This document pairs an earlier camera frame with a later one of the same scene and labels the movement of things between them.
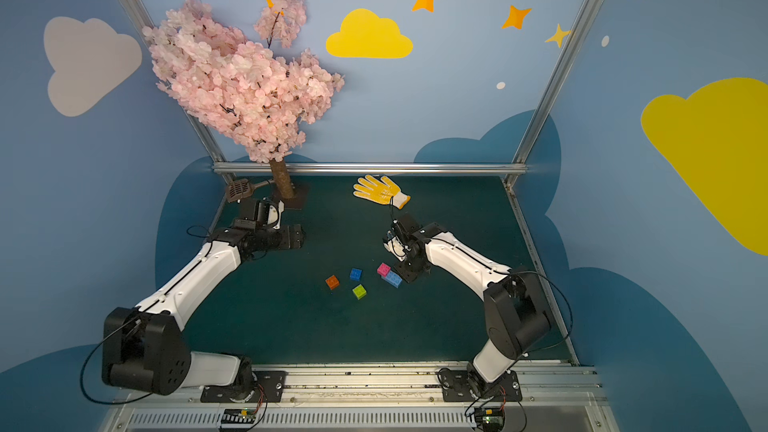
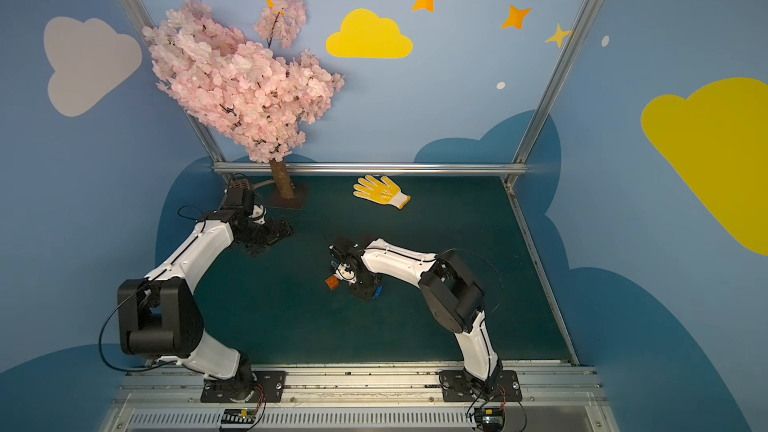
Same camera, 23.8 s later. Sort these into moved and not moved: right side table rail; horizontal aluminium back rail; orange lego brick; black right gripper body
Moved: black right gripper body
Not moved: right side table rail; orange lego brick; horizontal aluminium back rail
